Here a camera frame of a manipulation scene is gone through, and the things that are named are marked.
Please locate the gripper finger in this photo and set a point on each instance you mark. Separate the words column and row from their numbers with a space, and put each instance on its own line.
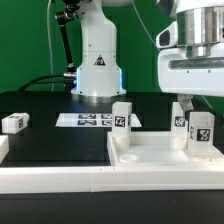
column 185, row 101

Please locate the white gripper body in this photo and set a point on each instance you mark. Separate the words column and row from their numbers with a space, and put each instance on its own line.
column 196, row 76

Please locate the white square table top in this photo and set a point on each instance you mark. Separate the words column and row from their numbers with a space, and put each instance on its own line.
column 153, row 148

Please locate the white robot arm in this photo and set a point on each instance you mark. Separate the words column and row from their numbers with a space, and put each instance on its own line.
column 191, row 57

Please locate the white sheet with tags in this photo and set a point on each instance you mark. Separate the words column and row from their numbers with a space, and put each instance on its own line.
column 84, row 120

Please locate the white U-shaped fence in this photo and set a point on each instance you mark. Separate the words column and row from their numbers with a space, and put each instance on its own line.
column 112, row 178

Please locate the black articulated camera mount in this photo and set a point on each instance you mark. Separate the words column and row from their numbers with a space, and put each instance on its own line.
column 63, row 17

